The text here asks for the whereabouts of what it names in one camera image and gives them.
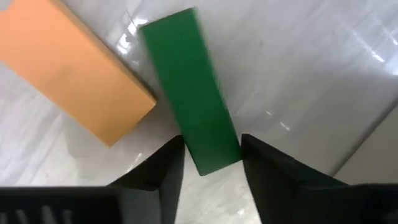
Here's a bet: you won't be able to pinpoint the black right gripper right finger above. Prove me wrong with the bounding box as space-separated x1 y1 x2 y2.
241 133 355 224

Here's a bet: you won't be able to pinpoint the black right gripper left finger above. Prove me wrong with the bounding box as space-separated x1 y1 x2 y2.
107 134 187 224

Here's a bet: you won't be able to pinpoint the long green block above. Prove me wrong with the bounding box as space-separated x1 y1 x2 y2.
139 7 243 177

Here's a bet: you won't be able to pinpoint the orange rectangular block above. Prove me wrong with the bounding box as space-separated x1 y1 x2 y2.
0 0 157 147

